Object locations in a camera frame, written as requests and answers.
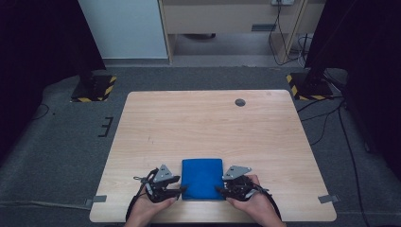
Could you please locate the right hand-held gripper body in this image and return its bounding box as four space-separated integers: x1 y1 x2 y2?
221 165 263 202

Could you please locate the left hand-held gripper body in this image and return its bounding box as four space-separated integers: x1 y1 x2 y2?
145 164 175 203

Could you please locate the blue cloth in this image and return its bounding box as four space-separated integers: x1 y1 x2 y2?
181 158 226 201

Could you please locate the person's right hand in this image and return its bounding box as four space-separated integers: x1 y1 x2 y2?
226 174 284 223

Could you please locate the person's left hand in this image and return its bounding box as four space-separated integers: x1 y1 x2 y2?
128 183 180 222

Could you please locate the grey tape piece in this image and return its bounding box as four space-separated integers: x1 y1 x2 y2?
317 194 341 204
83 195 109 208

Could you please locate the striped black stand base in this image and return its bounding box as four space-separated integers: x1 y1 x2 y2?
286 72 336 101
70 74 118 103

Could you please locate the grey desk label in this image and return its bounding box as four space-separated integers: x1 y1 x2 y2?
251 23 278 33

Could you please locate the white cabinet panel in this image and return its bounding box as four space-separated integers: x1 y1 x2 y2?
77 0 169 61

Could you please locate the light wooden desk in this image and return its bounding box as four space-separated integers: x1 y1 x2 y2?
157 0 327 66

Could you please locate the black curtain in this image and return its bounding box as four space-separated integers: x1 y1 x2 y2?
0 0 107 160
304 0 401 182

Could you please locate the black gripper strap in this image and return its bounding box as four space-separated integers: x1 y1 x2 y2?
125 167 160 222
256 183 283 221

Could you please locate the long black floor cable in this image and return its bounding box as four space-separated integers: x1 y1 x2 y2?
337 105 373 227

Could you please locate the pale floor cable strip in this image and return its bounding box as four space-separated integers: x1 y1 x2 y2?
0 200 93 211

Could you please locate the thin black floor cable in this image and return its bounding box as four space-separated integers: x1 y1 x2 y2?
30 102 51 122

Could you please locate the black hanging cable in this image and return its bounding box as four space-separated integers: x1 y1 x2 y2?
267 0 308 67

